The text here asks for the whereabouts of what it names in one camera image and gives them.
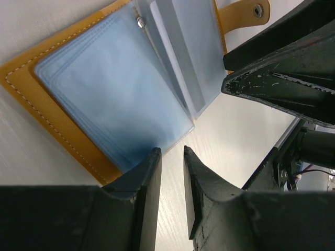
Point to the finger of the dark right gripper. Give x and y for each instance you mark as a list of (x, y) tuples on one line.
[(304, 19), (298, 79)]

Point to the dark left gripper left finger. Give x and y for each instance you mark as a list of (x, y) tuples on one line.
[(131, 221)]

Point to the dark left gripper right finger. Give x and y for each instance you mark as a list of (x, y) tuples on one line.
[(214, 207)]

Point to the yellow leather card holder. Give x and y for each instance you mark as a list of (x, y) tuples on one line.
[(130, 77)]

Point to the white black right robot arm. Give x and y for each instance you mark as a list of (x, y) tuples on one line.
[(299, 144)]

